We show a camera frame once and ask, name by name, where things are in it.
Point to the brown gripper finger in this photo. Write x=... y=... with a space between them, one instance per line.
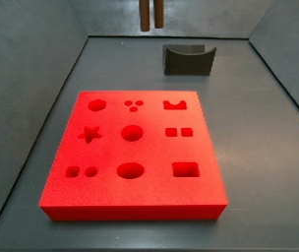
x=144 y=15
x=159 y=13

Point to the red foam shape board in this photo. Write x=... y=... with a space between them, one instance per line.
x=135 y=161

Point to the dark curved holder bracket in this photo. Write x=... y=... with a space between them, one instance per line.
x=187 y=59

